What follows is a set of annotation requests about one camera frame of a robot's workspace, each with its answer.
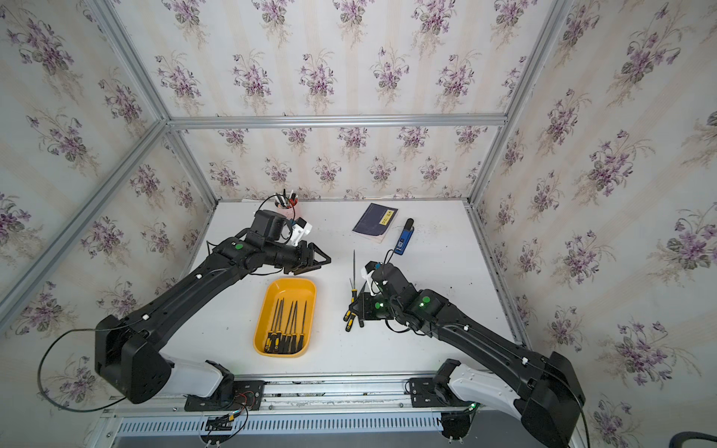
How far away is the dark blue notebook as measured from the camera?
3.59ft

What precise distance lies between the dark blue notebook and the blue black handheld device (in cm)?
6

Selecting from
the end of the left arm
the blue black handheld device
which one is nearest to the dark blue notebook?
the blue black handheld device

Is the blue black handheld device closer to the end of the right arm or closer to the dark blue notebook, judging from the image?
the dark blue notebook

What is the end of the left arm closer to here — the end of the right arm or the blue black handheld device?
the end of the right arm

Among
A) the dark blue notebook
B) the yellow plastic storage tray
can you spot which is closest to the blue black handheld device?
the dark blue notebook

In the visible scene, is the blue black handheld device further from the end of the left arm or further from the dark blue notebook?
the end of the left arm

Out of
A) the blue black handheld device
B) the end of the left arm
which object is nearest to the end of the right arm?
the end of the left arm

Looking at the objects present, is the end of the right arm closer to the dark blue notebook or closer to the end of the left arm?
the end of the left arm

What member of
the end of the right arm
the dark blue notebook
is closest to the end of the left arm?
the end of the right arm

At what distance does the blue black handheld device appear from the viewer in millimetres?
1041

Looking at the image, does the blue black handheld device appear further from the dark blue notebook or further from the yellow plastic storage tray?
the yellow plastic storage tray
